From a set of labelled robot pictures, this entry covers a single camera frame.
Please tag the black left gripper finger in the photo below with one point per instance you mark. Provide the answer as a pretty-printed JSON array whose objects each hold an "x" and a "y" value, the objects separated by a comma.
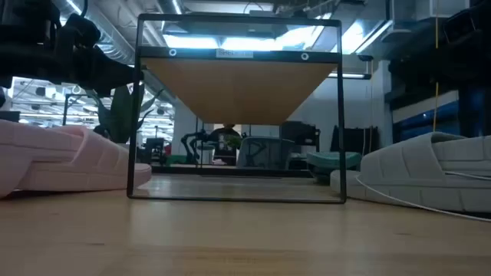
[{"x": 115, "y": 74}]

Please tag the grey slipper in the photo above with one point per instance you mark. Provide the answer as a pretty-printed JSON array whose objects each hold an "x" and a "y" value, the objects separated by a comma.
[{"x": 422, "y": 172}]

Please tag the pink slipper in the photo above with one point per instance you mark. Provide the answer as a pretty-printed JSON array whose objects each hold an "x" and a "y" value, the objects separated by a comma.
[{"x": 57, "y": 161}]

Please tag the green slipper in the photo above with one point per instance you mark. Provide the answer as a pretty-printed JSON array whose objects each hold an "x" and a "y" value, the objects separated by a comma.
[{"x": 333, "y": 161}]

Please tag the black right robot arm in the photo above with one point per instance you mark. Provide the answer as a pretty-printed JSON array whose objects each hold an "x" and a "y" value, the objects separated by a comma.
[{"x": 472, "y": 34}]

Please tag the black background robot arm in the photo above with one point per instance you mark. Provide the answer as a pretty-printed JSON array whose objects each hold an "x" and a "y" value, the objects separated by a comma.
[{"x": 192, "y": 143}]

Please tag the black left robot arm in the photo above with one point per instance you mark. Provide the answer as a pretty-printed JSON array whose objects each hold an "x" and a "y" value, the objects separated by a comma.
[{"x": 27, "y": 57}]

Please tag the potted green plant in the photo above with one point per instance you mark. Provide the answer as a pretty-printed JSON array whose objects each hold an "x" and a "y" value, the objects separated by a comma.
[{"x": 119, "y": 115}]

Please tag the ceiling tube light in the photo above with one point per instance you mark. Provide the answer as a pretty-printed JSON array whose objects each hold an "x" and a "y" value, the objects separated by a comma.
[{"x": 347, "y": 76}]

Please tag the person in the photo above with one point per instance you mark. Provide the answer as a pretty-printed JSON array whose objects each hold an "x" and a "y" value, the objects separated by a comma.
[{"x": 226, "y": 134}]

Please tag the black background monitor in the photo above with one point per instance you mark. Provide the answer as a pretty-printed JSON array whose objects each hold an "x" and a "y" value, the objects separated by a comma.
[{"x": 299, "y": 134}]

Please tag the grey mesh office chair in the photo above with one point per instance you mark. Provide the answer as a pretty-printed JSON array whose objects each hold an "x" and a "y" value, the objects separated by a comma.
[{"x": 264, "y": 153}]

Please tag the silver ceiling duct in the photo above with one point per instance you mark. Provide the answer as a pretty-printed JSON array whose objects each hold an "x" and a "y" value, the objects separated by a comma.
[{"x": 111, "y": 34}]

